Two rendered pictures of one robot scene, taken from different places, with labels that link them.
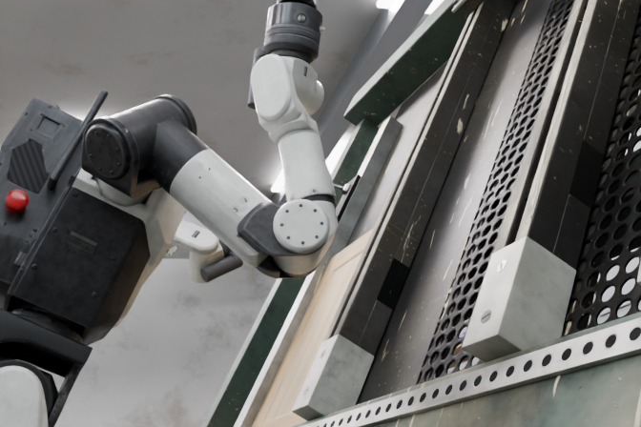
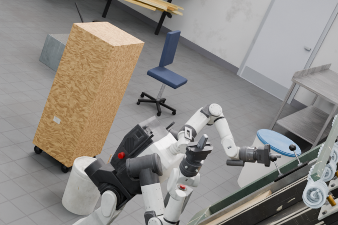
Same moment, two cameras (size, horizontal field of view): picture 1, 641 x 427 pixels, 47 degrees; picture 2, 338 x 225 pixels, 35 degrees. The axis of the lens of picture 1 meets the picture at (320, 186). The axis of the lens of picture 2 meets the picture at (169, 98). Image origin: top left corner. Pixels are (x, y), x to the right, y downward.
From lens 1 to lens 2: 221 cm
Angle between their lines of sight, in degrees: 60
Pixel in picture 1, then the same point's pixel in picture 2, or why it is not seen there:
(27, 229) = (122, 162)
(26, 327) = (118, 184)
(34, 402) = (112, 204)
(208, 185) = (144, 196)
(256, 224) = (146, 216)
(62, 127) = (142, 136)
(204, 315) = not seen: outside the picture
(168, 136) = (142, 175)
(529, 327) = not seen: outside the picture
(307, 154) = (170, 206)
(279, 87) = (170, 184)
